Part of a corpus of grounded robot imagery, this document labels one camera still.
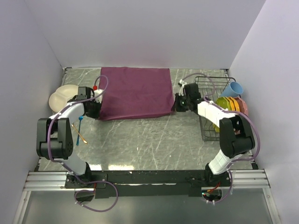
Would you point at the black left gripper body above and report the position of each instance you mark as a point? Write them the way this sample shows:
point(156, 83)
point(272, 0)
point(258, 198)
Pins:
point(95, 108)

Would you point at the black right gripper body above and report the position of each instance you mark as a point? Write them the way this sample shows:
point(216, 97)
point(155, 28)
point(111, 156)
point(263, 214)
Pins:
point(182, 102)

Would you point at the purple cloth napkin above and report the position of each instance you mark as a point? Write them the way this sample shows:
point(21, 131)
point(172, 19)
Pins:
point(135, 93)

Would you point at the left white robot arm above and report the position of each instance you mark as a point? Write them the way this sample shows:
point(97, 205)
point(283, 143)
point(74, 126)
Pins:
point(54, 140)

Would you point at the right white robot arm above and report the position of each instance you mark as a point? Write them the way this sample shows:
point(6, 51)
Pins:
point(235, 136)

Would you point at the blue metal fork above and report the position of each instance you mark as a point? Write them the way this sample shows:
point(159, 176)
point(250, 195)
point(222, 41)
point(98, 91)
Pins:
point(79, 127)

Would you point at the gold metal spoon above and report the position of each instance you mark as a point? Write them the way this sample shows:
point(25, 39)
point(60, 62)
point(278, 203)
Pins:
point(82, 138)

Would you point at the cream divided ceramic plate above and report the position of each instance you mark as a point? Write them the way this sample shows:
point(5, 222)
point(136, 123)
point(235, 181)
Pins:
point(61, 96)

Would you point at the green scalloped plate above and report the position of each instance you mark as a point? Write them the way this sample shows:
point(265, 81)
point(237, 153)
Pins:
point(224, 103)

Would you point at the orange scalloped plate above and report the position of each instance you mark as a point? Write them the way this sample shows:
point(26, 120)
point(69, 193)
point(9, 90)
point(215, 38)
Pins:
point(233, 104)

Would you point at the light blue plastic cup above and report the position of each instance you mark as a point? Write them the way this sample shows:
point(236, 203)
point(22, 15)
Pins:
point(233, 89)

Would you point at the pink scalloped plate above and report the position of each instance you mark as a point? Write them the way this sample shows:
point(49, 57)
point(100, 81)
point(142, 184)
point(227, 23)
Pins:
point(243, 106)

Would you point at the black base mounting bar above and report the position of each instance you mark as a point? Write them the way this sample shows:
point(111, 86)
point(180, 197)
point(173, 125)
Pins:
point(146, 183)

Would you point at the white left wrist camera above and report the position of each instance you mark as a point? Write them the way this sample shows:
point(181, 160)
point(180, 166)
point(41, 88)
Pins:
point(98, 94)

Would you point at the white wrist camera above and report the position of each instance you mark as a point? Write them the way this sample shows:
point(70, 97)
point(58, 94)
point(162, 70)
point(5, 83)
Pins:
point(182, 84)
point(98, 94)

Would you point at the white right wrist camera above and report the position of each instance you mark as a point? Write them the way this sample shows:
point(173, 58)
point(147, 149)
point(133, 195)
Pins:
point(182, 84)

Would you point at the aluminium frame rail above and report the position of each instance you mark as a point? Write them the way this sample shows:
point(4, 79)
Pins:
point(240, 179)

